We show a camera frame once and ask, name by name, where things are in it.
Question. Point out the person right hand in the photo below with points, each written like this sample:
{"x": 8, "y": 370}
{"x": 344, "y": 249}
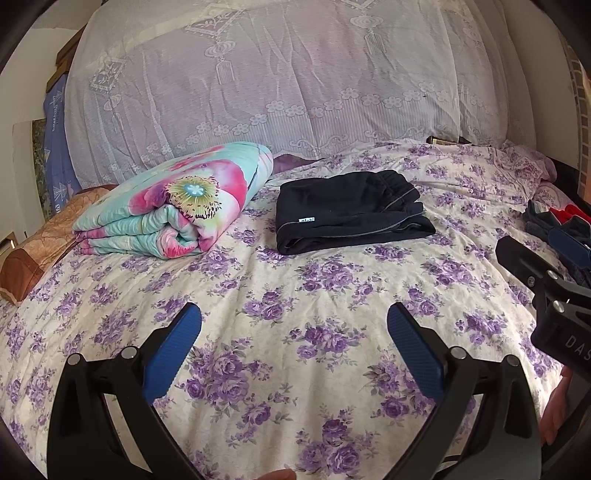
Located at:
{"x": 555, "y": 412}

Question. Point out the white lace cover cloth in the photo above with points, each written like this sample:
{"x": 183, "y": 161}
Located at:
{"x": 156, "y": 80}

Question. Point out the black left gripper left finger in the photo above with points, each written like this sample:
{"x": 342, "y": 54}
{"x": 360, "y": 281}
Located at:
{"x": 83, "y": 443}

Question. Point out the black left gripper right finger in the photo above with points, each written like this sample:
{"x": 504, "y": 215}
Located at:
{"x": 484, "y": 423}

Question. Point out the purple floral bedspread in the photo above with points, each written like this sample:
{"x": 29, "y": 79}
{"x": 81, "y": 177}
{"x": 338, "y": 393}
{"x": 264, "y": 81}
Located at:
{"x": 294, "y": 366}

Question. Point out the blue patterned bedding bag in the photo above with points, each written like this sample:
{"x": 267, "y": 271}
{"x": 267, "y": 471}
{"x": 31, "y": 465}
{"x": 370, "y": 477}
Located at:
{"x": 61, "y": 181}

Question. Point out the leaning picture board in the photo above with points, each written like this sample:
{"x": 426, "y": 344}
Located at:
{"x": 30, "y": 216}

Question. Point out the pile of clothes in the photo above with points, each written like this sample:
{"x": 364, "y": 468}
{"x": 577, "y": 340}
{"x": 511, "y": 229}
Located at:
{"x": 539, "y": 223}

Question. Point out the brown satin pillow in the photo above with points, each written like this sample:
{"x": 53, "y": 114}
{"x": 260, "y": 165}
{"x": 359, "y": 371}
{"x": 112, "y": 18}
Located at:
{"x": 24, "y": 267}

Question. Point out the dark navy pants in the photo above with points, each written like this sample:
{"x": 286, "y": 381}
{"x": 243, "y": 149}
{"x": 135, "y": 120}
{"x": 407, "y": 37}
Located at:
{"x": 351, "y": 209}

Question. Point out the folded teal pink floral quilt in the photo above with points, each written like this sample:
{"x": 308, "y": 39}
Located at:
{"x": 178, "y": 208}

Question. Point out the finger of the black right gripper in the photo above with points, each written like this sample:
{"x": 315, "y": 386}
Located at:
{"x": 570, "y": 248}
{"x": 529, "y": 268}

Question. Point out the person left hand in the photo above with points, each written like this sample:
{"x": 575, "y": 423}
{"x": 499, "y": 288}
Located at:
{"x": 282, "y": 474}

